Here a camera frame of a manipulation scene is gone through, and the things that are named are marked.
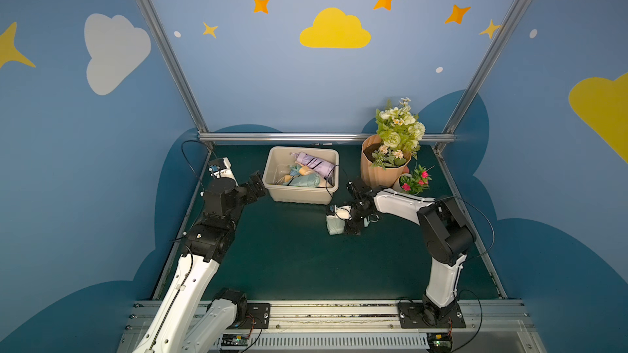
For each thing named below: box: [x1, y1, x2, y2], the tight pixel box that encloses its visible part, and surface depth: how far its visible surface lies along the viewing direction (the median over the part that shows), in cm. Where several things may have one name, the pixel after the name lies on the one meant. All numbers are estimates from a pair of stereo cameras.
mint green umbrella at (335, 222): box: [326, 204, 353, 236], surface depth 88 cm
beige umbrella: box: [294, 161, 315, 176], surface depth 99 cm
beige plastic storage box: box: [261, 146, 340, 205], surface depth 100 cm
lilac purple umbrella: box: [290, 151, 336, 182], surface depth 100 cm
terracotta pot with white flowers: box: [361, 97, 426, 189], surface depth 90 cm
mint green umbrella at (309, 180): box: [286, 173, 321, 188], surface depth 92 cm
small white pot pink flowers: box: [392, 164, 436, 197], surface depth 94 cm
